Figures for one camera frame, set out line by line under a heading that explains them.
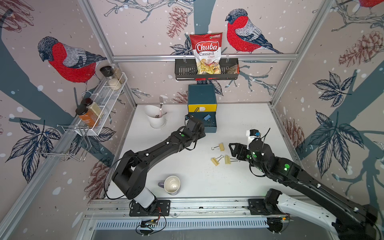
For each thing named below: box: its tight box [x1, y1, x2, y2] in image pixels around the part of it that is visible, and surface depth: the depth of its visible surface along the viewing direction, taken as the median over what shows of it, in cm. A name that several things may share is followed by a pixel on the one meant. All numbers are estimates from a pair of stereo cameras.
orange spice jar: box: [75, 107, 99, 129], surface depth 66 cm
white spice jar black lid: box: [99, 65, 122, 91], surface depth 83 cm
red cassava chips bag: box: [189, 32, 223, 75], surface depth 84 cm
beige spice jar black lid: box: [81, 98, 103, 119], surface depth 68 cm
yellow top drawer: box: [187, 104, 218, 113], surface depth 94 cm
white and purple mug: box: [158, 175, 181, 196], surface depth 76 cm
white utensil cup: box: [144, 105, 166, 128], surface depth 106 cm
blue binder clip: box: [203, 114, 212, 121], surface depth 103 cm
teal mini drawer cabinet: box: [188, 84, 218, 133], surface depth 96 cm
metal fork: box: [159, 96, 164, 117], surface depth 106 cm
